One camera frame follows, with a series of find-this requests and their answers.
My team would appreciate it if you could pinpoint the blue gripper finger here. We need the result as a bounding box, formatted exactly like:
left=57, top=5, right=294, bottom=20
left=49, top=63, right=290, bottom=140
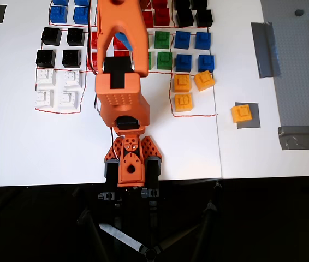
left=115, top=31, right=133, bottom=51

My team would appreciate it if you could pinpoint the yellow lego block stack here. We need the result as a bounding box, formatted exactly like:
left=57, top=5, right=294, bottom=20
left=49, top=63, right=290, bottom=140
left=230, top=103, right=253, bottom=124
left=173, top=74, right=192, bottom=93
left=193, top=69, right=215, bottom=92
left=174, top=93, right=193, bottom=112

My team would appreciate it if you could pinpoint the black lego block stack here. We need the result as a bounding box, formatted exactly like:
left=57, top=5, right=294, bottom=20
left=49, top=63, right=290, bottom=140
left=66, top=28, right=86, bottom=47
left=62, top=50, right=82, bottom=69
left=176, top=9, right=194, bottom=28
left=192, top=0, right=209, bottom=11
left=35, top=49, right=56, bottom=68
left=41, top=27, right=62, bottom=46
left=175, top=0, right=193, bottom=11
left=195, top=9, right=214, bottom=28

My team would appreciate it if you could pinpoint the white lego block stack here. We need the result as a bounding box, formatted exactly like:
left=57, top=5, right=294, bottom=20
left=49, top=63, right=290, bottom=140
left=58, top=90, right=79, bottom=109
left=34, top=89, right=55, bottom=108
left=35, top=68, right=57, bottom=86
left=63, top=70, right=84, bottom=90

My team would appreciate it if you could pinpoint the grey tape square marker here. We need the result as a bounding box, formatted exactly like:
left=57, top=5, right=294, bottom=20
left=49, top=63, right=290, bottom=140
left=235, top=102, right=261, bottom=129

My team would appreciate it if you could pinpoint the grey and black table clamp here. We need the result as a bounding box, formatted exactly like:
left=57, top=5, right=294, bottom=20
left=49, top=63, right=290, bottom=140
left=140, top=157, right=163, bottom=205
left=98, top=160, right=120, bottom=203

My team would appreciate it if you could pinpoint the grey lego baseplate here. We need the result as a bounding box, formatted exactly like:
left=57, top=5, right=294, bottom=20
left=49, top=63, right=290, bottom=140
left=260, top=0, right=309, bottom=129

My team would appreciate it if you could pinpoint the black tripod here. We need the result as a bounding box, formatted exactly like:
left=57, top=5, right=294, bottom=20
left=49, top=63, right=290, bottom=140
left=72, top=181, right=226, bottom=262

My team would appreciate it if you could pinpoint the red white servo cable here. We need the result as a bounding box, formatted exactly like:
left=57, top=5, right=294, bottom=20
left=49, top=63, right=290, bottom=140
left=87, top=0, right=100, bottom=74

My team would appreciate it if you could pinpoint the grey duct tape strip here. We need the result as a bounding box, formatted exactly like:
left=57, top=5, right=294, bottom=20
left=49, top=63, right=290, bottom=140
left=251, top=21, right=282, bottom=79

